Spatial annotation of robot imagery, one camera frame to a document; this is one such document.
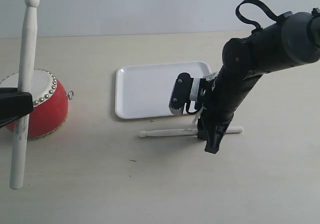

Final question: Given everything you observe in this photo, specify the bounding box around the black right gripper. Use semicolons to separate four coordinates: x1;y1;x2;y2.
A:
197;71;235;154

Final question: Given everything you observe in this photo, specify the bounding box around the white wooden drumstick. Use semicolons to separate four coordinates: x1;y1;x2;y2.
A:
9;0;40;190
138;126;244;138

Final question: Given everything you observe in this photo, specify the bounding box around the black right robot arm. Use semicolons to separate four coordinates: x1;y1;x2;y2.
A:
197;8;320;154

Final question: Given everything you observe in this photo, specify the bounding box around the red small drum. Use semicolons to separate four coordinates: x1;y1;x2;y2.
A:
0;69;75;139

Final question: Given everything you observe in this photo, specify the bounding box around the white plastic tray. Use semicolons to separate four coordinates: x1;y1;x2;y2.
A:
114;61;211;120

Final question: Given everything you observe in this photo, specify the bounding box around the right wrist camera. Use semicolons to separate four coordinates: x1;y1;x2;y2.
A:
168;72;201;116

